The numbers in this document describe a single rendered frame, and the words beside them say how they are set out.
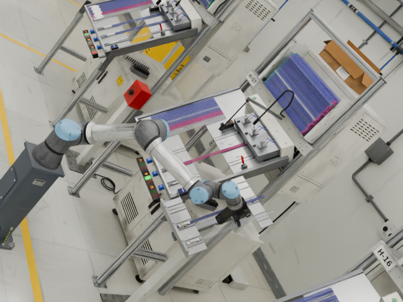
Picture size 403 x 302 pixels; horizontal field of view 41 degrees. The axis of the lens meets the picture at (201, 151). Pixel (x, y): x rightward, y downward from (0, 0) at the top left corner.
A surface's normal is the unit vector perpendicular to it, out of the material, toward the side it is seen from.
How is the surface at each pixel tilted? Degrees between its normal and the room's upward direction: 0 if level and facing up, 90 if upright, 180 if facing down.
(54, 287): 0
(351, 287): 44
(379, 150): 90
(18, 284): 0
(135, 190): 90
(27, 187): 90
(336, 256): 90
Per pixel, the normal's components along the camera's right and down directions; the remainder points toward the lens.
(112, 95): -0.67, -0.30
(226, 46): 0.36, 0.66
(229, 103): -0.06, -0.69
